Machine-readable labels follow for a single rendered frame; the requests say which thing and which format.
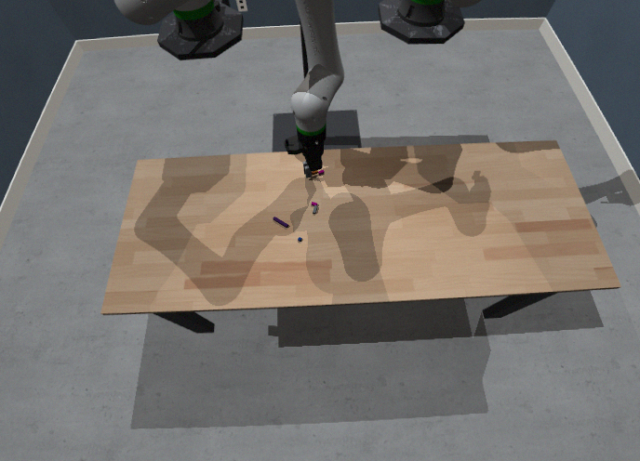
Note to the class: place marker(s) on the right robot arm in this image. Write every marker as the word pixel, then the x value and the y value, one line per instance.
pixel 200 20

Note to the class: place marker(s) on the purple rod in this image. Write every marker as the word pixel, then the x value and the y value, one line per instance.
pixel 280 222

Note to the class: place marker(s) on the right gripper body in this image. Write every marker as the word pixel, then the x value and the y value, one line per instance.
pixel 312 148

